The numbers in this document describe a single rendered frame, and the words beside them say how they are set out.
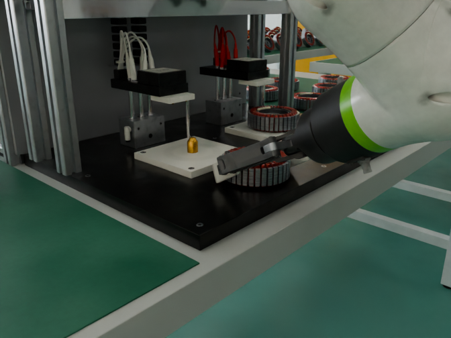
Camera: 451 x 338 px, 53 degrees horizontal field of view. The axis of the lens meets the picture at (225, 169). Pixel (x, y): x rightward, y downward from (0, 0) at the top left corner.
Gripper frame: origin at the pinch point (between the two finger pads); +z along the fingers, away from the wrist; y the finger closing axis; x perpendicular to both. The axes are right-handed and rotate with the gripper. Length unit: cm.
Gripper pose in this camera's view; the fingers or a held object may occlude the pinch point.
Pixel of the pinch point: (255, 164)
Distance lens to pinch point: 72.9
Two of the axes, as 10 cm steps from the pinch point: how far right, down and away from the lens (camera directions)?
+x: -2.5, -9.6, 1.1
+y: 8.6, -1.7, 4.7
